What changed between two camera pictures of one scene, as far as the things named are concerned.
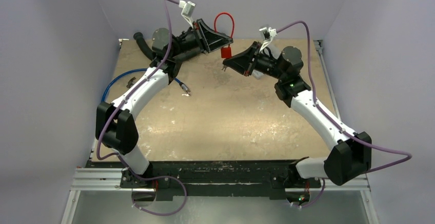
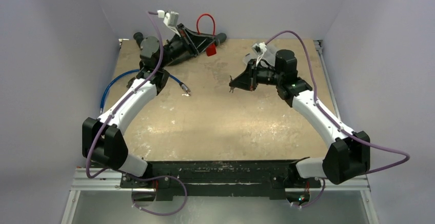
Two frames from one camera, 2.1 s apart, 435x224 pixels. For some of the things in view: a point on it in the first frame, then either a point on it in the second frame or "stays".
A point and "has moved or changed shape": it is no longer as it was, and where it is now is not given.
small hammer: (130, 82) stays
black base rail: (276, 178) stays
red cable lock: (226, 52) has moved or changed shape
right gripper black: (253, 59) to (253, 76)
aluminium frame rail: (94, 179) stays
